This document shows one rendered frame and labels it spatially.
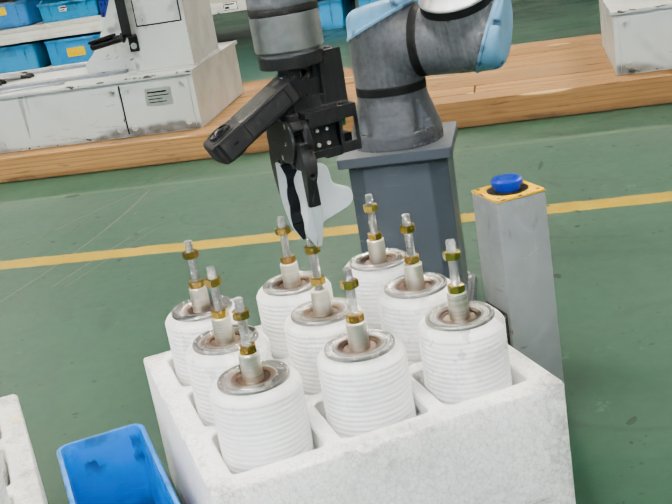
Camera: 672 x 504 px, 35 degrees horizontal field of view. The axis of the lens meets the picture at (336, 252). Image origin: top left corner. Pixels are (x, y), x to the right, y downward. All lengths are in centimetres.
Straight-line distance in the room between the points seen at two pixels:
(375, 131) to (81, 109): 186
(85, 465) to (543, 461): 56
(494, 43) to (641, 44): 157
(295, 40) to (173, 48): 228
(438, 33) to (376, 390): 71
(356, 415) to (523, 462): 19
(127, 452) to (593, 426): 60
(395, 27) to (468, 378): 71
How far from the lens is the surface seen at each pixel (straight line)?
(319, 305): 122
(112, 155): 338
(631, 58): 319
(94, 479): 139
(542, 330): 142
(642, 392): 152
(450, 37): 165
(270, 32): 113
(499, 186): 136
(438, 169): 172
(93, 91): 343
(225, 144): 112
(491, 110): 312
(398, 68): 171
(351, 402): 111
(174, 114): 336
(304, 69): 118
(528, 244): 137
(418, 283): 126
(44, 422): 175
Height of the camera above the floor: 71
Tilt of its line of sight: 19 degrees down
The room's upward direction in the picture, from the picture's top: 10 degrees counter-clockwise
